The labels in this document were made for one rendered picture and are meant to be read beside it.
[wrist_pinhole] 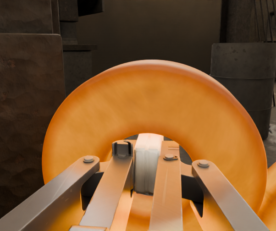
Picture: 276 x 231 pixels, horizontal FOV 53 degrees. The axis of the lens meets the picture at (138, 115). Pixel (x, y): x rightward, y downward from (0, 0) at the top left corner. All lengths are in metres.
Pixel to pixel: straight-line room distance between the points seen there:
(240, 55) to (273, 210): 2.38
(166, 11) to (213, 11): 1.59
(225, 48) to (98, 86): 2.45
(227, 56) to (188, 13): 5.59
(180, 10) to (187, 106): 7.81
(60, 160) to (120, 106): 0.06
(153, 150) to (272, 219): 0.09
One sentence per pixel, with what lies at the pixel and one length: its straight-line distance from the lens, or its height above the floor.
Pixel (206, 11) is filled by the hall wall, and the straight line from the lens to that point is 8.50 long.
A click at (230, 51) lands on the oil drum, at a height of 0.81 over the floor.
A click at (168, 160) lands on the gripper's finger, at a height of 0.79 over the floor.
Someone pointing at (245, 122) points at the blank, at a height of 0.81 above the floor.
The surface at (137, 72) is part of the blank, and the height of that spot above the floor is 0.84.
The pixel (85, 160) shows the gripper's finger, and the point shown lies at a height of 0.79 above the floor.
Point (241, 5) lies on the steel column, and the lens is 4.21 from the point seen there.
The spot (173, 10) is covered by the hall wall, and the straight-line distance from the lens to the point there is 7.82.
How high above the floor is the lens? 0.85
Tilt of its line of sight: 14 degrees down
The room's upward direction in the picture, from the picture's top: straight up
